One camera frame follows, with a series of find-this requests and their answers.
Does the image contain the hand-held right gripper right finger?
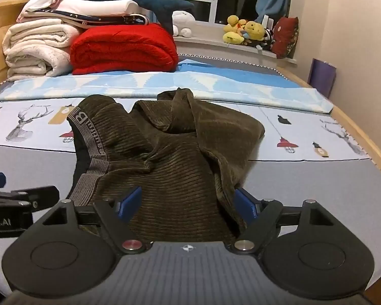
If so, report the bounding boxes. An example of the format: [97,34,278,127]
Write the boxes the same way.
[232,187,341,255]

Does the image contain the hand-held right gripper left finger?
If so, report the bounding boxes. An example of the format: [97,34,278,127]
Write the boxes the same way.
[43,186,145,255]

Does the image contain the olive corduroy pants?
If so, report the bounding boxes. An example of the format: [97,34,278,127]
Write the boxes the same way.
[63,88,266,242]

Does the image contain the light blue patterned blanket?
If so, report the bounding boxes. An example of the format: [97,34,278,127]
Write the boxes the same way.
[0,59,335,114]

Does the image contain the purple board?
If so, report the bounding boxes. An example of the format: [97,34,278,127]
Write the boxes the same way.
[307,58,337,98]

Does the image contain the red fleece blanket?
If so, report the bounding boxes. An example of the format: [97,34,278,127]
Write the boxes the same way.
[70,23,179,76]

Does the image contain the window sill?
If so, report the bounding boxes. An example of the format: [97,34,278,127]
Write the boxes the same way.
[173,22,298,68]

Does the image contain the striped small plush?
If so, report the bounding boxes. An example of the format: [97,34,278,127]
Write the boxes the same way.
[256,28,275,51]

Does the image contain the red cushion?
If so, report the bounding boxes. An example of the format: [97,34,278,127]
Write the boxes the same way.
[271,16,299,59]

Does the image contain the yellow duck plush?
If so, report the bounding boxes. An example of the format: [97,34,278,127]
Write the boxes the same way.
[223,15,246,45]

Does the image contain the navy starred folded quilt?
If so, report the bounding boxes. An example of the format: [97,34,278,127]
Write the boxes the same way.
[17,7,149,28]

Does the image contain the white seal plush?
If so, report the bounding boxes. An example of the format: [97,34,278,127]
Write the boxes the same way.
[172,10,196,38]

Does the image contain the white folded quilt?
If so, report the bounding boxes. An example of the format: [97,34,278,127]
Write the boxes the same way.
[58,0,141,17]

